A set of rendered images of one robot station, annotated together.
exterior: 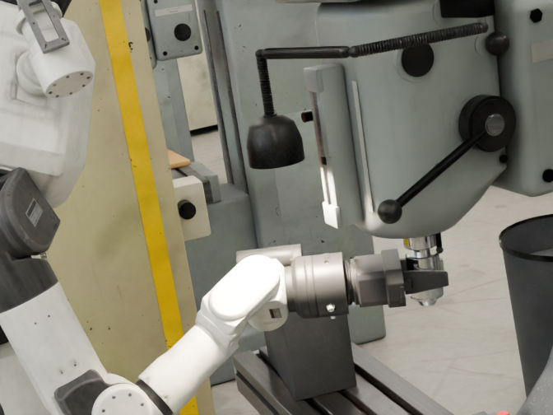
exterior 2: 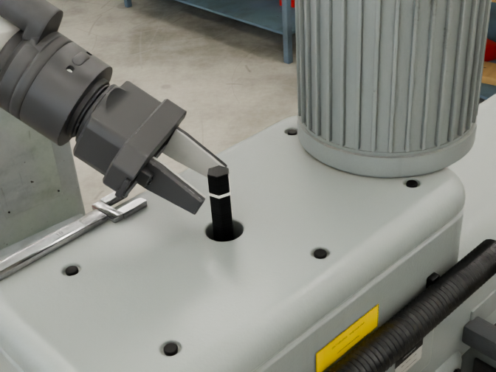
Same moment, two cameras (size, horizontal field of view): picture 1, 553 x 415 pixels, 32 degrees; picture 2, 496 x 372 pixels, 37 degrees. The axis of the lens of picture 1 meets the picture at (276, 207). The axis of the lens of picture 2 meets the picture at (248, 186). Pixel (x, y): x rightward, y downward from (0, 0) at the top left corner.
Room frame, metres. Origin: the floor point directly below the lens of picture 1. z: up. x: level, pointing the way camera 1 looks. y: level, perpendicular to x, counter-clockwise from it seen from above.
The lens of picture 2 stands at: (0.71, 0.00, 2.31)
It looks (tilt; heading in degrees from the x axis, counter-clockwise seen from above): 33 degrees down; 338
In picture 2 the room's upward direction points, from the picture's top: 4 degrees counter-clockwise
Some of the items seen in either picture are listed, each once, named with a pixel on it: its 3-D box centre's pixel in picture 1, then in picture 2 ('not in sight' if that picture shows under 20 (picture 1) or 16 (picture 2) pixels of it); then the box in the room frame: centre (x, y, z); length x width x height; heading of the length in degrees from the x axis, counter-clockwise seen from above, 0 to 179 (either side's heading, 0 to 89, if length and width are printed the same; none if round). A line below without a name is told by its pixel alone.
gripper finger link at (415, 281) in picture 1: (425, 282); not in sight; (1.22, -0.19, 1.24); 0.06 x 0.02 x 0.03; 85
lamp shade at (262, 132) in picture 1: (273, 137); not in sight; (1.20, -0.01, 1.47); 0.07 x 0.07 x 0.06
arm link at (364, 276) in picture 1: (359, 282); not in sight; (1.26, -0.10, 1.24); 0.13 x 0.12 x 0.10; 175
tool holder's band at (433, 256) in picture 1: (422, 255); not in sight; (1.26, -0.19, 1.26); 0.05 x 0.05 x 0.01
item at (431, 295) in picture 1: (425, 277); not in sight; (1.26, -0.19, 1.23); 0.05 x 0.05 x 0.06
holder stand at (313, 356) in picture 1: (303, 324); not in sight; (1.70, -0.02, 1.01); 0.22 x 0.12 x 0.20; 11
